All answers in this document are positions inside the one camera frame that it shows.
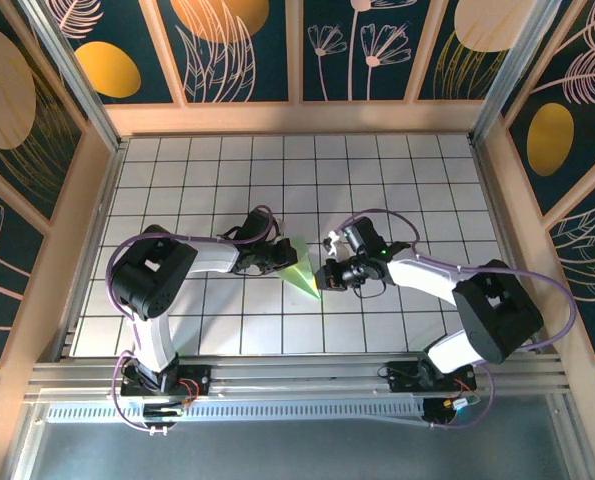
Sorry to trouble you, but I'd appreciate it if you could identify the light green paper sheet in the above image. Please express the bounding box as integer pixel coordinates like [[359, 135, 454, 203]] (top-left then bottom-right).
[[277, 234, 324, 301]]

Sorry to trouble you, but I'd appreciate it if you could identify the grey metal panel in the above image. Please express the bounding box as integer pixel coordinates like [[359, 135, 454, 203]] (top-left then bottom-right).
[[26, 422, 576, 480]]

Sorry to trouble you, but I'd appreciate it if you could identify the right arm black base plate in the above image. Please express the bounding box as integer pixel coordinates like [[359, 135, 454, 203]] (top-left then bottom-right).
[[385, 360, 478, 394]]

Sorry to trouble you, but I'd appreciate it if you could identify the long aluminium base rail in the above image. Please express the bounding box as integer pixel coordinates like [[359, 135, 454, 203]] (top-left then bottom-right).
[[24, 352, 576, 401]]

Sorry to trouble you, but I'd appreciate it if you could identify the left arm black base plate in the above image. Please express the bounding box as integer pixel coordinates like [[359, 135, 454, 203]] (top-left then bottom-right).
[[120, 363, 213, 400]]

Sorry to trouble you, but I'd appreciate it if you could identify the aluminium table side rail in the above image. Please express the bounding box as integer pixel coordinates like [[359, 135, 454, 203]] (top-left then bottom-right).
[[469, 137, 551, 357], [51, 139, 128, 361]]

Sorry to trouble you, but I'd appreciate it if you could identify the white slotted cable duct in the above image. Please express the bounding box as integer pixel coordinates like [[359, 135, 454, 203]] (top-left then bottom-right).
[[44, 399, 428, 426]]

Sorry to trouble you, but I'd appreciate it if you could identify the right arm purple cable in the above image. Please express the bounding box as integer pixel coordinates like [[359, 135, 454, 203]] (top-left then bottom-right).
[[341, 208, 578, 431]]

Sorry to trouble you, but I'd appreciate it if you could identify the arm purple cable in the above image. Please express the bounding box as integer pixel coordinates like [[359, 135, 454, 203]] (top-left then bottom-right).
[[105, 204, 283, 435], [341, 208, 578, 431]]

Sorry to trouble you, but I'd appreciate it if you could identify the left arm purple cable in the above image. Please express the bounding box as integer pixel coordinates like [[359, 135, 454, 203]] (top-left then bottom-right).
[[105, 204, 283, 435]]

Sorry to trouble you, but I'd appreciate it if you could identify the short aluminium frame post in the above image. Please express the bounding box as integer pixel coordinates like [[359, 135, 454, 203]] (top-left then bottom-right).
[[551, 394, 595, 480], [6, 399, 48, 480]]

